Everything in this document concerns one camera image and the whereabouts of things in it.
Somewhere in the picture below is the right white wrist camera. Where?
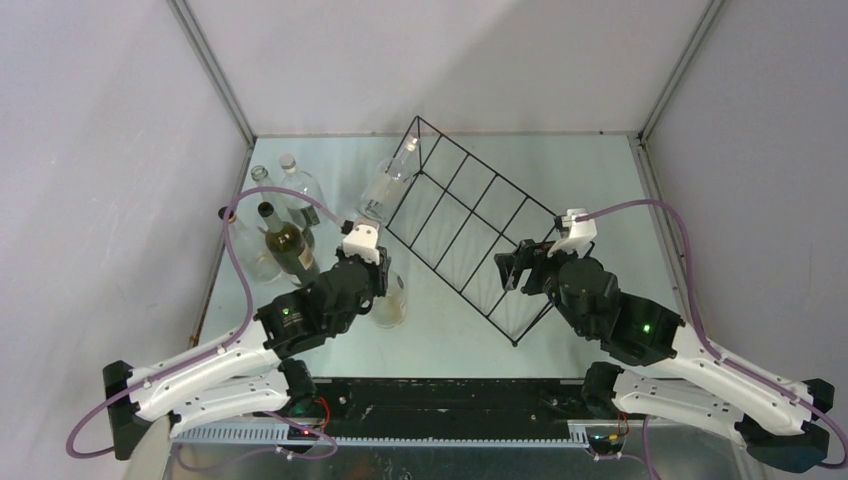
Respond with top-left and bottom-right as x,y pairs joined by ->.
547,208 -> 598,257

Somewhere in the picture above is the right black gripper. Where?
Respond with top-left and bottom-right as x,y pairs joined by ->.
493,236 -> 590,337

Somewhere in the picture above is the dark green wine bottle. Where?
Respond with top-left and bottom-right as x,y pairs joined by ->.
257,201 -> 320,287

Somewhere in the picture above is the clear bottle cork stopper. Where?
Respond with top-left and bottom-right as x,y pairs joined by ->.
370,270 -> 407,329

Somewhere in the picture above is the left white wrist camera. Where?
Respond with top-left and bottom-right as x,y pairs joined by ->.
337,217 -> 382,265

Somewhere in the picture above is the short clear bottle white cap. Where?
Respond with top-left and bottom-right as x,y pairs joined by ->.
279,153 -> 327,229

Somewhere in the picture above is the black wire wine rack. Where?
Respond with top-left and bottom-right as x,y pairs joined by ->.
387,116 -> 554,346

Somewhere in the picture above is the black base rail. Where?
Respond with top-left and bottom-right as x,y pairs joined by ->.
172,377 -> 750,465

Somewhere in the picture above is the clear bottle brown cork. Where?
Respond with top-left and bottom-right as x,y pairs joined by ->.
218,207 -> 283,284

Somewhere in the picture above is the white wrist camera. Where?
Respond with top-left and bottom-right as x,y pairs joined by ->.
337,217 -> 382,265
547,208 -> 598,257

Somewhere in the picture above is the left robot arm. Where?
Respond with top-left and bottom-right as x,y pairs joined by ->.
103,246 -> 391,460

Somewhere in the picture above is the clear bottle white frosted label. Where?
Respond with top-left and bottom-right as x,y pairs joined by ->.
358,134 -> 420,224

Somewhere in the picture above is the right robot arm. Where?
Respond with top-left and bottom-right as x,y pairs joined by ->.
494,240 -> 834,474

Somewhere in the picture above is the tall clear champagne label bottle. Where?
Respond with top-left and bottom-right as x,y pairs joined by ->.
250,165 -> 292,222

